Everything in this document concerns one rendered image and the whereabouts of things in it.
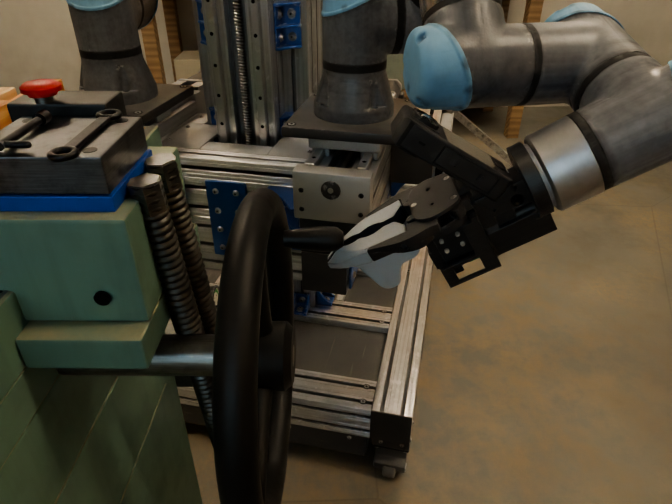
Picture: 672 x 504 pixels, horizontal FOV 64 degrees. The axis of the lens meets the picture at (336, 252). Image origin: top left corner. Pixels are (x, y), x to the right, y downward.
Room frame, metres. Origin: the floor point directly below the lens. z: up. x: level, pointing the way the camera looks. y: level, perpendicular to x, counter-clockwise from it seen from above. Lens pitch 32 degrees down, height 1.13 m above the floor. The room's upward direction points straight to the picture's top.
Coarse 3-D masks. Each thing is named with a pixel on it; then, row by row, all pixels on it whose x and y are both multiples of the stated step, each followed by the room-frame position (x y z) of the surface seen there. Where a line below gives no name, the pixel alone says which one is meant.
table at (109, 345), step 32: (0, 320) 0.30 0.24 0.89; (32, 320) 0.32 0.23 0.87; (64, 320) 0.32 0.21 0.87; (160, 320) 0.34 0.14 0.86; (0, 352) 0.28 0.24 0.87; (32, 352) 0.30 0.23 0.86; (64, 352) 0.30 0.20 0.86; (96, 352) 0.30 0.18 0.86; (128, 352) 0.30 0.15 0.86; (0, 384) 0.27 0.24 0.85
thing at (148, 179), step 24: (168, 168) 0.39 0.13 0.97; (144, 192) 0.35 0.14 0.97; (168, 192) 0.39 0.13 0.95; (144, 216) 0.35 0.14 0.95; (168, 216) 0.36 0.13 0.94; (168, 240) 0.35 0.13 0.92; (192, 240) 0.40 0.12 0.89; (168, 264) 0.35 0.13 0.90; (192, 264) 0.40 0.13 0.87; (168, 288) 0.35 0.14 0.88; (192, 288) 0.37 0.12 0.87; (192, 312) 0.36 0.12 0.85; (192, 384) 0.37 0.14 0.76
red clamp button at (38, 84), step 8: (32, 80) 0.43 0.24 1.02; (40, 80) 0.43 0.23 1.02; (48, 80) 0.43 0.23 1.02; (56, 80) 0.43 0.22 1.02; (24, 88) 0.41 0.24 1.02; (32, 88) 0.41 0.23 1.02; (40, 88) 0.41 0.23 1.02; (48, 88) 0.41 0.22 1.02; (56, 88) 0.42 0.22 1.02; (32, 96) 0.41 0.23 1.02; (40, 96) 0.41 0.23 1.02; (48, 96) 0.42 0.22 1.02
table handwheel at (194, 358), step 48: (240, 240) 0.31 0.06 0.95; (240, 288) 0.27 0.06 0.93; (288, 288) 0.47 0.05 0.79; (192, 336) 0.35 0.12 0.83; (240, 336) 0.25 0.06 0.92; (288, 336) 0.34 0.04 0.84; (240, 384) 0.23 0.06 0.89; (288, 384) 0.32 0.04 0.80; (240, 432) 0.22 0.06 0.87; (288, 432) 0.37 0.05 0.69; (240, 480) 0.21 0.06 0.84
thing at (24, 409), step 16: (32, 368) 0.31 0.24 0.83; (48, 368) 0.32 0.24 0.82; (16, 384) 0.29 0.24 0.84; (32, 384) 0.30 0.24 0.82; (48, 384) 0.32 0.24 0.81; (16, 400) 0.28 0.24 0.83; (32, 400) 0.29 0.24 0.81; (0, 416) 0.26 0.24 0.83; (16, 416) 0.27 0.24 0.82; (32, 416) 0.29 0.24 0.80; (0, 432) 0.25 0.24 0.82; (16, 432) 0.27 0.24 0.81; (0, 448) 0.25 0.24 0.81; (0, 464) 0.24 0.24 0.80
